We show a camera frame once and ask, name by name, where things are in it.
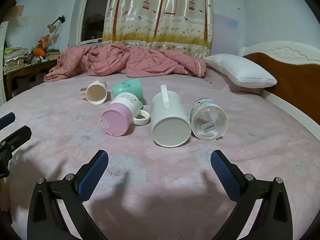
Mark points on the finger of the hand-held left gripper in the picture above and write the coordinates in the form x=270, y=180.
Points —
x=6, y=120
x=17, y=136

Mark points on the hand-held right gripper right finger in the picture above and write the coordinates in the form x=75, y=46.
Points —
x=225, y=177

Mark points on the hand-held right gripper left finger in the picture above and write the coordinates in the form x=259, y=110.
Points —
x=93, y=176

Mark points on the clear glass cup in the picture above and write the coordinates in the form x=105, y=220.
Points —
x=208, y=120

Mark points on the pink and white mug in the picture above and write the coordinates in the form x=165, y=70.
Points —
x=120, y=115

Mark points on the large white mug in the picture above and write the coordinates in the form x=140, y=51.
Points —
x=170, y=120

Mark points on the cream cup with pink ears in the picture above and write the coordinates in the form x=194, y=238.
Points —
x=96, y=92

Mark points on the green cup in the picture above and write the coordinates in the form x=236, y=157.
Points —
x=130, y=86

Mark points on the wooden desk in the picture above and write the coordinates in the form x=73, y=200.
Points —
x=25, y=73

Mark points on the stack of papers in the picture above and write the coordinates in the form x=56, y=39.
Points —
x=13, y=58

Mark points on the orange toy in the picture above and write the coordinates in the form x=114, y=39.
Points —
x=39, y=52

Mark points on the pink desk lamp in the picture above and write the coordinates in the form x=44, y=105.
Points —
x=53, y=26

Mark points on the white pillow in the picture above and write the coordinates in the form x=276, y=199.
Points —
x=240, y=71

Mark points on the brown and white headboard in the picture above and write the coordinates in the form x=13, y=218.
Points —
x=295, y=80

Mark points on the pink checked blanket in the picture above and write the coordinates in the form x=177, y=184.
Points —
x=130, y=60

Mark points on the window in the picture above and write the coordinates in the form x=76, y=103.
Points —
x=93, y=15

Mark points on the tree print curtain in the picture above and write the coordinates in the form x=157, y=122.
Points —
x=160, y=12

